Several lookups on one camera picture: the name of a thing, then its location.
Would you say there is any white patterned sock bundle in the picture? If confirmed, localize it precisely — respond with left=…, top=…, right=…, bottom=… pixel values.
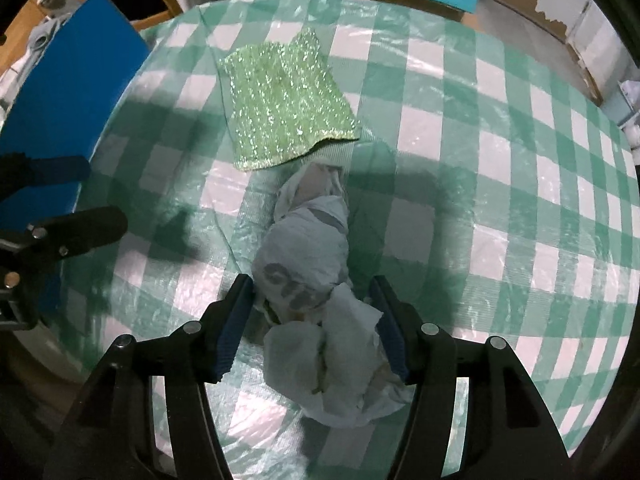
left=252, top=162, right=412, bottom=428

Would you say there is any open cardboard shoe box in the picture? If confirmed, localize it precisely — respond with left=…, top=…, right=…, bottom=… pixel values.
left=0, top=0, right=151, bottom=233

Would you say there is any green checkered tablecloth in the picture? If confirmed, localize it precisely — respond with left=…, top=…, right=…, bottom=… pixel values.
left=50, top=0, right=639, bottom=450

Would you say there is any green sparkly knit cloth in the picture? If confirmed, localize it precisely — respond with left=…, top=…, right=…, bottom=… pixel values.
left=219, top=28, right=361, bottom=171

